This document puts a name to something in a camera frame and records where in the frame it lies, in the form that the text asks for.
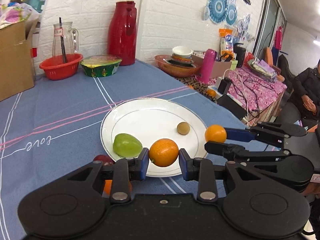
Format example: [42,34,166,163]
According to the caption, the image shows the small orange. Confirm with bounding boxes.
[149,138,179,167]
[204,125,227,143]

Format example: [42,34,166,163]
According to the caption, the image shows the large orange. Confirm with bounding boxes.
[104,180,132,197]

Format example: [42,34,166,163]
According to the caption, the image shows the green apple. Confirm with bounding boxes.
[113,133,143,158]

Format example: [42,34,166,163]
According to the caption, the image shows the brown longan fruit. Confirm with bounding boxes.
[176,122,190,135]

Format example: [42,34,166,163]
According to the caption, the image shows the dark plum back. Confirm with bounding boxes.
[93,154,114,166]

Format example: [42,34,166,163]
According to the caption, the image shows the pink patterned side tablecloth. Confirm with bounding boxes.
[226,67,287,126]

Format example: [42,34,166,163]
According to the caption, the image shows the white ceramic plate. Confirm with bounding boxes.
[100,98,207,161]

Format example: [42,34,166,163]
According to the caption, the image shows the pink thermos bottle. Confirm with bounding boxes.
[199,49,216,83]

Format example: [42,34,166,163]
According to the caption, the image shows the seated person black jacket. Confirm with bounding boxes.
[278,66,319,128]

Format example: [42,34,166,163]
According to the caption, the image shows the blue striped tablecloth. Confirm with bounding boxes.
[1,61,244,239]

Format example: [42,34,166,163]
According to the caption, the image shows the stacked white bowls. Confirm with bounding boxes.
[171,46,194,64]

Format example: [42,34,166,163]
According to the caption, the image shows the green foil bowl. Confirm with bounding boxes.
[80,55,122,77]

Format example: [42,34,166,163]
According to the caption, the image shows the red plastic basin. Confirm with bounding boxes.
[39,53,83,81]

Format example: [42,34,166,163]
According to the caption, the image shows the blue paper fan decoration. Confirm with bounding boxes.
[203,0,238,25]

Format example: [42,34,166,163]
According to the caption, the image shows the black straw in pitcher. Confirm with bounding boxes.
[59,17,67,63]

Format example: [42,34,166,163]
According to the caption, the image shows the red thermos jug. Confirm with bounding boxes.
[107,1,137,66]

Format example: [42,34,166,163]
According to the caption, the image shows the cardboard box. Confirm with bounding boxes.
[0,20,37,101]

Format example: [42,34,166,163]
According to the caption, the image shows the glass pitcher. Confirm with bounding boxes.
[52,22,79,57]

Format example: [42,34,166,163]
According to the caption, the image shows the floral cloth in box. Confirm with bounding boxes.
[1,2,40,29]

